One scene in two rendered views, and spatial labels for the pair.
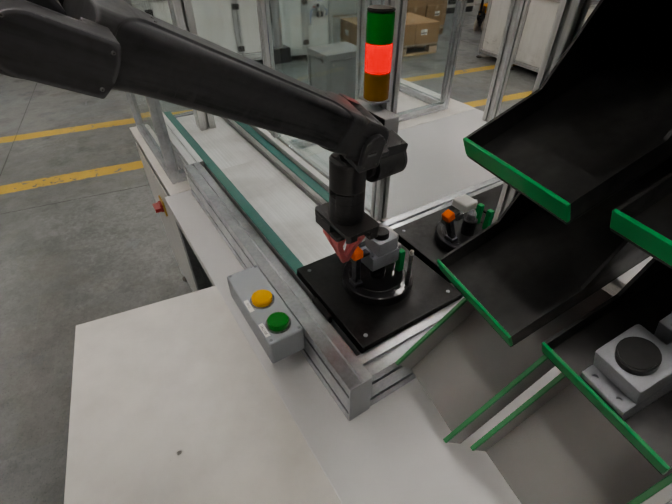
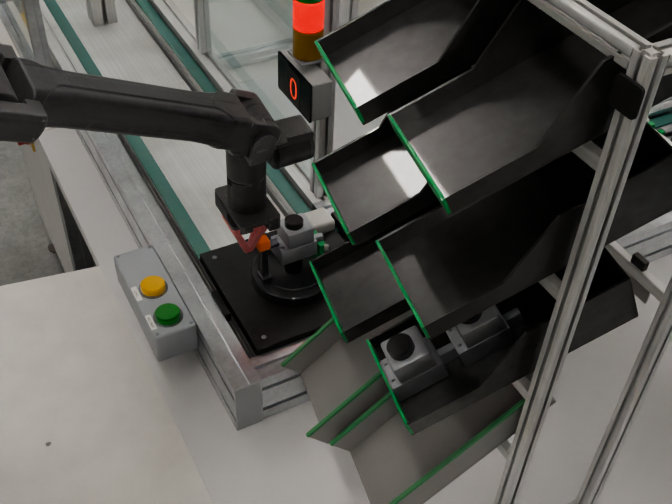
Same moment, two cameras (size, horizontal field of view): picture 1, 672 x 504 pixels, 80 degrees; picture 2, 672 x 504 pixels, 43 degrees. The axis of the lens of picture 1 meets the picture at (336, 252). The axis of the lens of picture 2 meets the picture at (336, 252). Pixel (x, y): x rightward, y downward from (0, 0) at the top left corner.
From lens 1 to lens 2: 0.65 m
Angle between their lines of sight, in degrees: 3
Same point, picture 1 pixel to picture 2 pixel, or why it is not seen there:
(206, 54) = (101, 98)
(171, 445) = (40, 436)
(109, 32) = (41, 106)
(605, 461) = (432, 454)
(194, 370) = (68, 363)
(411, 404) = (311, 420)
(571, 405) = not seen: hidden behind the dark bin
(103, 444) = not seen: outside the picture
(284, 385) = (170, 388)
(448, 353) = (335, 358)
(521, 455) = (376, 453)
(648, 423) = (418, 402)
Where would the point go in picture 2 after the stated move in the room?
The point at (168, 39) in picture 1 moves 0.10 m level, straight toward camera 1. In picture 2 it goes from (75, 95) to (82, 149)
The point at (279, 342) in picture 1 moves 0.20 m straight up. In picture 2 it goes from (166, 337) to (153, 243)
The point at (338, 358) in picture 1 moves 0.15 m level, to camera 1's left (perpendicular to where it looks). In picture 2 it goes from (228, 359) to (131, 350)
